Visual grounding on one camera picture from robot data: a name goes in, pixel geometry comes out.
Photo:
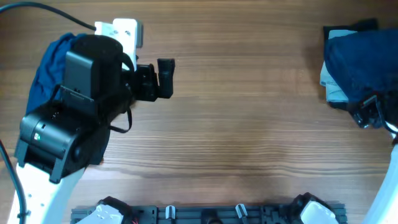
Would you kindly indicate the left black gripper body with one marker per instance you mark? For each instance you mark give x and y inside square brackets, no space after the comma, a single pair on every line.
[146,83]

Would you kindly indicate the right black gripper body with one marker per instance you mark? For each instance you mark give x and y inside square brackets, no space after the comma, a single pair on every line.
[370,109]

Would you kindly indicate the dark blue shorts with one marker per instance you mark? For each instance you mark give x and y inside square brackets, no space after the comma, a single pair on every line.
[363,63]

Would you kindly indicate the black polo shirt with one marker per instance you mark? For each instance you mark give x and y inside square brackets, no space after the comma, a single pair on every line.
[97,144]

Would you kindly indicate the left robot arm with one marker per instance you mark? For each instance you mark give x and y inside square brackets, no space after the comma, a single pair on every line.
[62,137]

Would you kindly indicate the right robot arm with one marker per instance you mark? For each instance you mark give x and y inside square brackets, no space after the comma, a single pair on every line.
[307,208]

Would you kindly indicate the folded light blue jeans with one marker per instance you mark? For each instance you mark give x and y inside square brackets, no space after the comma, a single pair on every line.
[334,94]

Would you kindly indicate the folded black garment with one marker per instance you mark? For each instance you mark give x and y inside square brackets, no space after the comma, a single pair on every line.
[360,26]

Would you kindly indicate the blue t-shirt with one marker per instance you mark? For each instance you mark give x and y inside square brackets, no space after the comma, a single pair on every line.
[50,71]

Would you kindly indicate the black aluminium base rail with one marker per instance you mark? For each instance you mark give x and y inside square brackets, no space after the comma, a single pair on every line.
[265,214]

